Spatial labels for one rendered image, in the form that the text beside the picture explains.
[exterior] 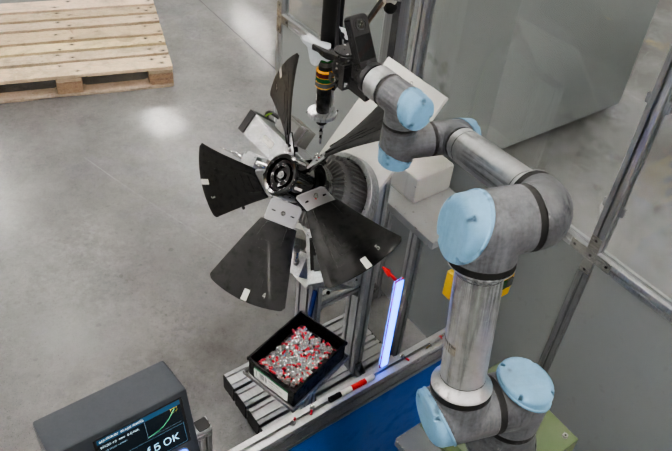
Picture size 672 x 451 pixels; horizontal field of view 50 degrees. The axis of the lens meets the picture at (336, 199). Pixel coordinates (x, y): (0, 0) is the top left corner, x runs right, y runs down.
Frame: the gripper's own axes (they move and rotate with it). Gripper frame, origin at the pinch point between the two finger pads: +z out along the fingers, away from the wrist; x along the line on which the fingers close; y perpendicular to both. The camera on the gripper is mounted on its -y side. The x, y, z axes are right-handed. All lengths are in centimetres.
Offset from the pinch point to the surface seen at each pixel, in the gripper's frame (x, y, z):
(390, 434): 7, 118, -39
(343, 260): -5, 50, -23
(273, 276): -14, 67, -5
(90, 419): -74, 42, -38
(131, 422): -69, 42, -43
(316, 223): -5.0, 48.1, -10.4
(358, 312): 31, 123, 7
